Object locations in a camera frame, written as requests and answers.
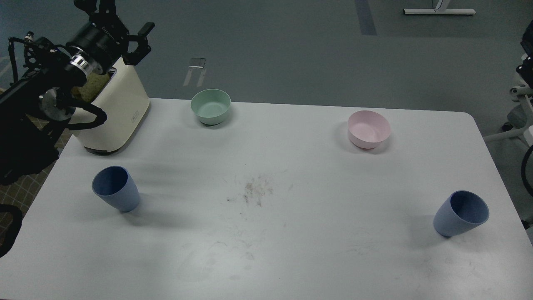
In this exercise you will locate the pink bowl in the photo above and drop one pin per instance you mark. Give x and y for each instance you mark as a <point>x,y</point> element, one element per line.
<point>368,129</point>

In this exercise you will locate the white chair base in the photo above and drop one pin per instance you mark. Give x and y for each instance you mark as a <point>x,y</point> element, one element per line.
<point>520,118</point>

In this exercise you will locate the blue cup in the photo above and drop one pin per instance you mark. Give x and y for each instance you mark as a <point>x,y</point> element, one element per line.
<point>462,211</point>
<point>115,186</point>

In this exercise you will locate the cream white toaster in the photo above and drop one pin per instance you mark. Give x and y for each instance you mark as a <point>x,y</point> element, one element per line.
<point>125,102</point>

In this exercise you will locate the green bowl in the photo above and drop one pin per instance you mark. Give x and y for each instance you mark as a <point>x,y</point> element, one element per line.
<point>211,106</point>

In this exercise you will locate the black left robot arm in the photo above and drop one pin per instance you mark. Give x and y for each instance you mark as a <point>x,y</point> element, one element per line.
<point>39,104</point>

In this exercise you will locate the checkered beige cloth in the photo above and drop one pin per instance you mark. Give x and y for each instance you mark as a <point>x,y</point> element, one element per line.
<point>23,192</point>

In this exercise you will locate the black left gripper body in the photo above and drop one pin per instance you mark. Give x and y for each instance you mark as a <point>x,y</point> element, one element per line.
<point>103,38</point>

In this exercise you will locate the silver floor socket plate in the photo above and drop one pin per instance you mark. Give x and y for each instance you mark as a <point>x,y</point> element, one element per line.
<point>197,63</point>

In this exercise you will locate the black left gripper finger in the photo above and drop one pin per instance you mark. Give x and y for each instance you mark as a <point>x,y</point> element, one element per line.
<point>132,58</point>
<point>98,10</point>

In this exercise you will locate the white desk base foot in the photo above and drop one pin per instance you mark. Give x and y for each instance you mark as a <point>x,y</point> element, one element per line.
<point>440,8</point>

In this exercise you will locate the brown bread slice front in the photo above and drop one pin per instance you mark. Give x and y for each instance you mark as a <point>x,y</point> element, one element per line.
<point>92,88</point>

